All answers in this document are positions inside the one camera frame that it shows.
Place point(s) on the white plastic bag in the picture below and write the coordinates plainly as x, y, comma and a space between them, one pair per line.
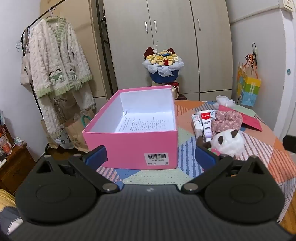
223, 100

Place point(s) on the orange label bottle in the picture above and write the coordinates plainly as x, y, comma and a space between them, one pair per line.
5, 146

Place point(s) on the yellow flower bouquet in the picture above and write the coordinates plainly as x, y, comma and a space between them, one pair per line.
161, 76

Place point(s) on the pink floral scrunchie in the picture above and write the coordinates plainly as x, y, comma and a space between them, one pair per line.
227, 120

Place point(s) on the fluffy white pajama top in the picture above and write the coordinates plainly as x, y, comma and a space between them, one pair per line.
57, 58

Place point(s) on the white plush toy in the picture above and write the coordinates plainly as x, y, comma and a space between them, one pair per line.
227, 143

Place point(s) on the small tissue pack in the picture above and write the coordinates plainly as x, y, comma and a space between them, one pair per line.
196, 125

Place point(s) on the red envelope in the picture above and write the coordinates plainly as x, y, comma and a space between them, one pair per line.
249, 118

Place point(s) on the brown paper bag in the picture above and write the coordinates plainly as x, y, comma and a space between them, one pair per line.
74, 134

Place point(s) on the beige tote bag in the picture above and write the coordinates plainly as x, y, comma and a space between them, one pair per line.
24, 71

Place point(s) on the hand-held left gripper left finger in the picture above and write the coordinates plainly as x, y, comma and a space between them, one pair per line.
96, 158

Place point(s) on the pink cardboard box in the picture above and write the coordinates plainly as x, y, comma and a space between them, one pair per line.
129, 148

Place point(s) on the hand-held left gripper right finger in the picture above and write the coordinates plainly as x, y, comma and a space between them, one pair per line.
205, 160

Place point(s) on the wet wipes pack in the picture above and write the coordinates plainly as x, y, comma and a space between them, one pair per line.
214, 113

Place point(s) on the yellow bedding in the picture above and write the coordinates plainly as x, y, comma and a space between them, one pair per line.
7, 199

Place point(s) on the small figurine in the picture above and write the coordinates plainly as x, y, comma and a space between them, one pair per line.
18, 141

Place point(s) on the strawberry plush charm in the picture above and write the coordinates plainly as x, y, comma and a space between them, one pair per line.
216, 151

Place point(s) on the colourful gift bag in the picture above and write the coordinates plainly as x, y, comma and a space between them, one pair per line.
249, 92

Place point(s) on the black clothes rack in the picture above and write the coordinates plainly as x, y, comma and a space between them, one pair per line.
34, 22

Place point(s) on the wooden nightstand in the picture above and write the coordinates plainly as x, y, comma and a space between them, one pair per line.
16, 166

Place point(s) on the toothpaste tube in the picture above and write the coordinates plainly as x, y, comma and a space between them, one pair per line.
206, 125

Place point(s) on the beige wardrobe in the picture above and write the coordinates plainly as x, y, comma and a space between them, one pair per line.
173, 46

